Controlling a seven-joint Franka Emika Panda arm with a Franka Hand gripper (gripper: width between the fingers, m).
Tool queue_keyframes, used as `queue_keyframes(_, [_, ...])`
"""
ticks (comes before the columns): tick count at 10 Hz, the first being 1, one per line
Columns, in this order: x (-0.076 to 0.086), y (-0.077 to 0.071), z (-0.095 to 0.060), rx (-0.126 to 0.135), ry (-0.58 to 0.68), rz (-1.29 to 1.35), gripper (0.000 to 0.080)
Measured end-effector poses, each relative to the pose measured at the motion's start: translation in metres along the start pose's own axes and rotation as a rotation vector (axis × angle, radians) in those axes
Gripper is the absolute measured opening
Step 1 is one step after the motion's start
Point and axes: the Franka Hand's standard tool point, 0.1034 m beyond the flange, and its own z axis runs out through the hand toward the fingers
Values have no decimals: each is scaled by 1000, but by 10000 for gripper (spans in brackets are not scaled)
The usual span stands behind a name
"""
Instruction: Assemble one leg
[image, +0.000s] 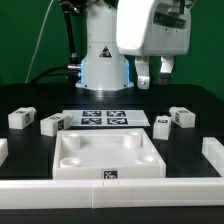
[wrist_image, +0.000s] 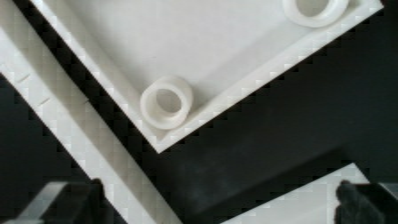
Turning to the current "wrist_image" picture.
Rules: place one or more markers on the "white square tabletop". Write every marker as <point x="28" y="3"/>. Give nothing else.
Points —
<point x="223" y="42"/>

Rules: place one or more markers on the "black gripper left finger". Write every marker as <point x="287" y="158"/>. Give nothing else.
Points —
<point x="69" y="204"/>

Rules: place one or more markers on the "white L-shaped obstacle fence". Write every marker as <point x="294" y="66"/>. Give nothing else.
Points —
<point x="35" y="75"/>

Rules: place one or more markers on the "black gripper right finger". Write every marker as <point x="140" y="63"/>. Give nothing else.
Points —
<point x="369" y="203"/>

